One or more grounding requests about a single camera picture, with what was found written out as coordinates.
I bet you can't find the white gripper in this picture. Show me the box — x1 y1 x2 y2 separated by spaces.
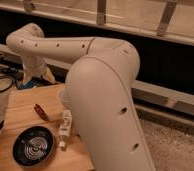
22 56 56 86

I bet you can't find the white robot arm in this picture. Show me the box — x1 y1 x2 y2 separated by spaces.
6 23 156 171

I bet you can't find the red pepper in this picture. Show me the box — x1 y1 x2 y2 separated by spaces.
34 104 48 121

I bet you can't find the blue object on floor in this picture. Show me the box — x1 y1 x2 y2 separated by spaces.
18 80 37 90

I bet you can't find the wooden board table top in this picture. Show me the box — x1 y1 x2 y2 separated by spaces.
0 84 93 171

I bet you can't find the white bottle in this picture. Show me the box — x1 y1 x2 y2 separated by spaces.
58 110 73 151

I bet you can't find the black round pan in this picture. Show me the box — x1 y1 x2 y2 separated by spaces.
12 126 54 167

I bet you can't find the black coiled cable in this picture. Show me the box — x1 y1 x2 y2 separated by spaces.
0 75 16 95

